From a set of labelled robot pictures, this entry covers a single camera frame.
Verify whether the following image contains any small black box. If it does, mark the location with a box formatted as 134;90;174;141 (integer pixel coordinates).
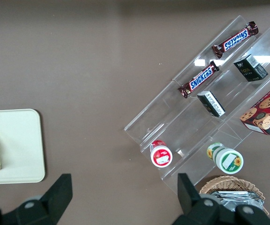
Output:
233;53;269;83
197;90;226;118

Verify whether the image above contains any red cookie box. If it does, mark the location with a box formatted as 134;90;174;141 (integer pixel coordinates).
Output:
239;79;270;136

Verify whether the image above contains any silver foil tray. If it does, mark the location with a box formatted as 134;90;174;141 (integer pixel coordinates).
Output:
206;191;264;211

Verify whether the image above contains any green lid cup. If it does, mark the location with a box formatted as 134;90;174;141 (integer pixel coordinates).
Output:
206;142;244;174

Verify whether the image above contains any Snickers chocolate bar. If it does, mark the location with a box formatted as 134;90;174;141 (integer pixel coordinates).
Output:
212;21;259;59
178;60;219;98

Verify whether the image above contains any red lid cup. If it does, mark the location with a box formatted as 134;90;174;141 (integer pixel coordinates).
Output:
150;140;173;168

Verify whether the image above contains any cream rectangular tray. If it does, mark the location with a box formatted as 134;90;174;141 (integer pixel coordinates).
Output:
0;108;46;185

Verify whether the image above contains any light wicker basket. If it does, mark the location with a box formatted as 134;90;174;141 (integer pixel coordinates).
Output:
199;176;270;216

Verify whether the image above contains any clear acrylic stepped display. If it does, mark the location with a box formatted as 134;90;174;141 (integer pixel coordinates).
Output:
124;15;270;188

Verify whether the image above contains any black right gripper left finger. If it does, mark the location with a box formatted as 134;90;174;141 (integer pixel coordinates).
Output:
0;173;73;225

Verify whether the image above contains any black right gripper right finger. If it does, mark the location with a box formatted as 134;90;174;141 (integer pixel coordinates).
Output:
172;172;270;225

